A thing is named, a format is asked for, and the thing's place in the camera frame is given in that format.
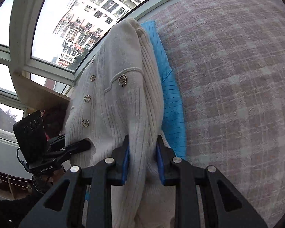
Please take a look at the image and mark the cream ribbed knit cardigan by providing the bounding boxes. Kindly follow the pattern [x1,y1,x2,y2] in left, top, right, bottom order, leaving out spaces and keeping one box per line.
[64,19,175,227]

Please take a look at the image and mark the white window frame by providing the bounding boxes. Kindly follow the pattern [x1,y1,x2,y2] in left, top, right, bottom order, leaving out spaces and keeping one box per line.
[0,0,219,114]

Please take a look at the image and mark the cardboard box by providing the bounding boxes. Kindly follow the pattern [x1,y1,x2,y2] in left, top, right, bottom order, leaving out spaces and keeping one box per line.
[12,72,70,111]

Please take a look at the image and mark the blue folded garment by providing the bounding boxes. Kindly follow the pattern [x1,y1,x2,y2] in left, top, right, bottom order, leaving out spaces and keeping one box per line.
[142,21,186,160]

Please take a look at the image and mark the black camera on mount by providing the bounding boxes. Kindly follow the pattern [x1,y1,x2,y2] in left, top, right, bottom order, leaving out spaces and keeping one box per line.
[13,110,91,175]

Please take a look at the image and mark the pink plaid table cloth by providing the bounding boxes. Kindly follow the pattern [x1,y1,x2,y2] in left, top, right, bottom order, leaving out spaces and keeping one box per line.
[149,0,285,227]

